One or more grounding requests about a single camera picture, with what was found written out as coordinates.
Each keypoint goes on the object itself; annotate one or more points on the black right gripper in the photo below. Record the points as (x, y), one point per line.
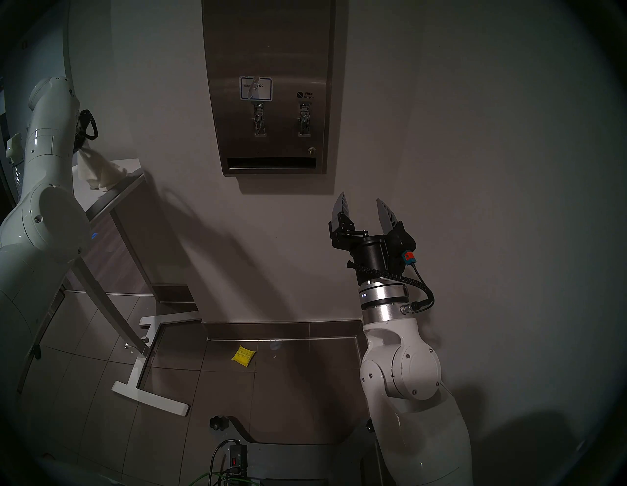
(372, 250)

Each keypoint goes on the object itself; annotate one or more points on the white cloth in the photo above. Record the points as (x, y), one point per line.
(100, 169)

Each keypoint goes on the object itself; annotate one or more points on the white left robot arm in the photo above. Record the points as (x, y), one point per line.
(34, 206)

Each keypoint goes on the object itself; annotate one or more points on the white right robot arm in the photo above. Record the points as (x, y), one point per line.
(411, 392)

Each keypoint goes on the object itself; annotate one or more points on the steel dispenser lever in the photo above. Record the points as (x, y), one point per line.
(303, 119)
(259, 120)

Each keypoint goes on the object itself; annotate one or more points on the white label with blue border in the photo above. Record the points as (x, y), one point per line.
(255, 88)

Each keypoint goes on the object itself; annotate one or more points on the yellow sponge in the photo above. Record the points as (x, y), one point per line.
(243, 355)

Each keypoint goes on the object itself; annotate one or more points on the white table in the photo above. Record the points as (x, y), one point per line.
(112, 245)

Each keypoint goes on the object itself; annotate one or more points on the black knob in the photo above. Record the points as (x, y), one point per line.
(218, 423)

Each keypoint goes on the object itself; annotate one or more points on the black box with red light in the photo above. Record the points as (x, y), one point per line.
(237, 458)

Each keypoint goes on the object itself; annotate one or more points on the spray bottle with blue liquid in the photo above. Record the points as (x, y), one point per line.
(13, 157)

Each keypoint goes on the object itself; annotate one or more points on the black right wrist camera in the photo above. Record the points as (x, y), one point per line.
(405, 250)

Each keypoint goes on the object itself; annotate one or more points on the stainless steel wall dispenser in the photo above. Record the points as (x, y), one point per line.
(274, 73)

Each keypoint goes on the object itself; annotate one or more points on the grey door frame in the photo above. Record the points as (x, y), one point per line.
(66, 49)

